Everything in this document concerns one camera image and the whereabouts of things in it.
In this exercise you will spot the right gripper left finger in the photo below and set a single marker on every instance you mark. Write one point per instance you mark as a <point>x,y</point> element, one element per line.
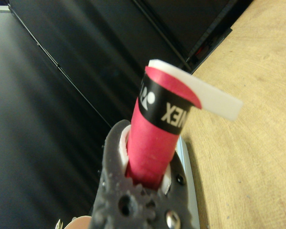
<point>109,190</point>

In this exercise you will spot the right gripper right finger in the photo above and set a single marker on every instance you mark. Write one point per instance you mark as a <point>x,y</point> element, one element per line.
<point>181,202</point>

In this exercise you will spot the black curtain stand foot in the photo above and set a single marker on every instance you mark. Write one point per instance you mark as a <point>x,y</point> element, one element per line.
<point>205,47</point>

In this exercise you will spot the black curtain stand pole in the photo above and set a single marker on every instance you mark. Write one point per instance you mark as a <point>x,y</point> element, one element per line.
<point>162,34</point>

